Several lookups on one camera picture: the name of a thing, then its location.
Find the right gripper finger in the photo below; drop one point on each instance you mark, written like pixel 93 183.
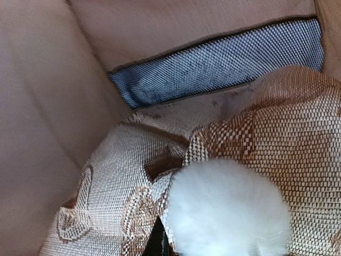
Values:
pixel 158 244

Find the white and brown pillow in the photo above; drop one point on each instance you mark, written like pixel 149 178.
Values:
pixel 285 125

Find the beige fabric pet tent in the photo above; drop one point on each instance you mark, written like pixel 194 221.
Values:
pixel 71 71

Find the white pompom toy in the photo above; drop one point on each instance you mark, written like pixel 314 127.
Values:
pixel 220 207

